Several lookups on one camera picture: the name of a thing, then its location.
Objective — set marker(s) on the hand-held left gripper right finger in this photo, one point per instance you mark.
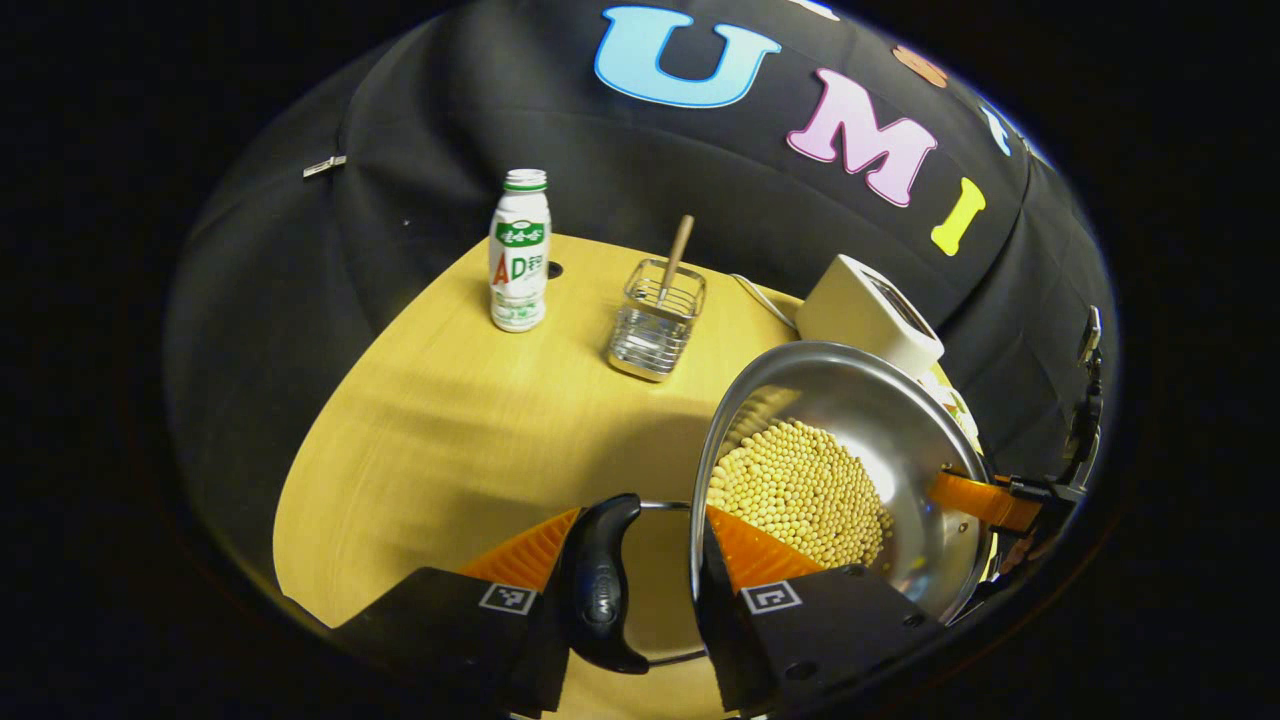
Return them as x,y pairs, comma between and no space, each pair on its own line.
830,630

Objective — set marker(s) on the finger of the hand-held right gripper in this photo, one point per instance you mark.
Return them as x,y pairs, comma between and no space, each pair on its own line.
980,498

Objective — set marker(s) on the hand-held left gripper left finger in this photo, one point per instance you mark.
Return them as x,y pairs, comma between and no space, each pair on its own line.
450,620

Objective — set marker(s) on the pile of soybeans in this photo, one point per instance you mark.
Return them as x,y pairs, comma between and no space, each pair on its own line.
800,490

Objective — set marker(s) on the white toaster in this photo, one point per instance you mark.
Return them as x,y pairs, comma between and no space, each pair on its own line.
850,305

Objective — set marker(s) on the black backdrop cloth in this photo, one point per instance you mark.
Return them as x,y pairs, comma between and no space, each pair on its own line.
260,330

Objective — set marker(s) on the white green drink bottle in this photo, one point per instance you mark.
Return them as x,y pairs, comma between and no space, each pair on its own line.
520,260

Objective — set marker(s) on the silver cloth clip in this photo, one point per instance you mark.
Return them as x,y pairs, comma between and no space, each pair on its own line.
323,166

